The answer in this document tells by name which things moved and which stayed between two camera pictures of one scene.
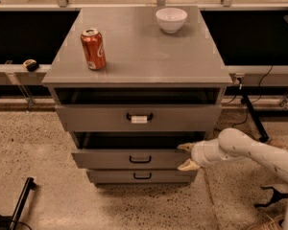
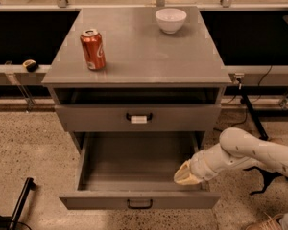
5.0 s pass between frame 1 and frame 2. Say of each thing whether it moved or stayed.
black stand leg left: stayed
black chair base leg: moved
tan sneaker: stayed
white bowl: stayed
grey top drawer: stayed
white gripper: moved
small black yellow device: stayed
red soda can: stayed
